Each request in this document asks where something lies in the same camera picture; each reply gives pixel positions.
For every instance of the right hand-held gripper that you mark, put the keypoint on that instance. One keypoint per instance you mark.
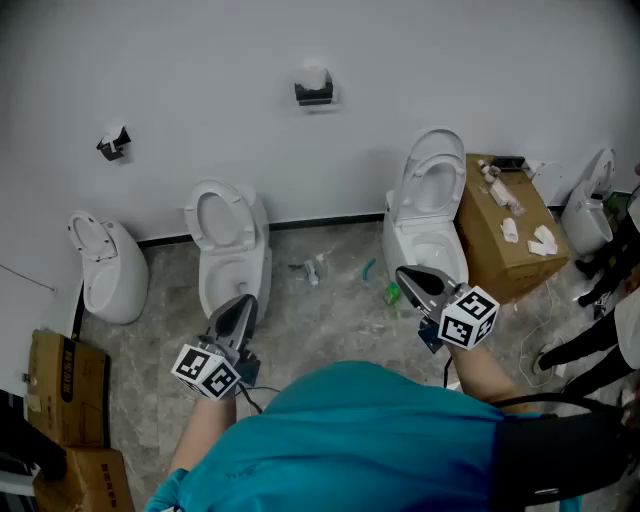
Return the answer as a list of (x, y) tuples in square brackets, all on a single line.
[(470, 320)]

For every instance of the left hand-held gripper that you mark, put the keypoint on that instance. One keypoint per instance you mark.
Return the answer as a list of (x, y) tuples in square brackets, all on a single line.
[(205, 372)]

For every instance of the person's right forearm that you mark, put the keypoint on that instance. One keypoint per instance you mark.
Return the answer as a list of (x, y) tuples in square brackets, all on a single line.
[(480, 375)]

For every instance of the person's left forearm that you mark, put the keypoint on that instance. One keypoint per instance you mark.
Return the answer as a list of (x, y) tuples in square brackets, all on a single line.
[(200, 435)]

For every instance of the white egg-shaped toilet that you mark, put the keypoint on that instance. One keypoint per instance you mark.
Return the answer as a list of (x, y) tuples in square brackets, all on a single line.
[(117, 280)]

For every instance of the green plastic bottle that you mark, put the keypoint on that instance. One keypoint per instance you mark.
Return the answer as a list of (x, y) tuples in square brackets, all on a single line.
[(392, 295)]

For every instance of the teal tube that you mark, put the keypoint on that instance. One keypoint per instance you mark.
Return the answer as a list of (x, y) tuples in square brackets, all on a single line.
[(369, 272)]

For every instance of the large cardboard box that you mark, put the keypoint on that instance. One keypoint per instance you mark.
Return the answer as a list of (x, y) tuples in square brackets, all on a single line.
[(500, 270)]

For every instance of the small white bottle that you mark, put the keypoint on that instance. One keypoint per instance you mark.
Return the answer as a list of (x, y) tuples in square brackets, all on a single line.
[(312, 274)]

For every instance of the small white paper roll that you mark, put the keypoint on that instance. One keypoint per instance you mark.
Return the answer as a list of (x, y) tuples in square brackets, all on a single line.
[(510, 230)]

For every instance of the long white carton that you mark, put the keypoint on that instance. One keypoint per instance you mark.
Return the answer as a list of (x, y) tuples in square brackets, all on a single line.
[(500, 193)]

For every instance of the white tissue wad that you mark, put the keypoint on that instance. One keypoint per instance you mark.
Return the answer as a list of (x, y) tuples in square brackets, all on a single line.
[(542, 241)]

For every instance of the person in teal shirt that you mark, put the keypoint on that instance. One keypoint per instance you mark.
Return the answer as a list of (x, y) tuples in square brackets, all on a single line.
[(350, 440)]

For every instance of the printed cardboard box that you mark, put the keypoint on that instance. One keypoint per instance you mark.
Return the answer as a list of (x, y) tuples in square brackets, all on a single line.
[(95, 485), (60, 400)]

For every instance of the black waist pack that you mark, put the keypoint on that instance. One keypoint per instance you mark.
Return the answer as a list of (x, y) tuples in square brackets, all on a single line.
[(550, 460)]

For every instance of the black wall paper holder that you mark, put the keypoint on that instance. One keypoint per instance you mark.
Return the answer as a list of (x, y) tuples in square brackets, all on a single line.
[(107, 148), (314, 96)]

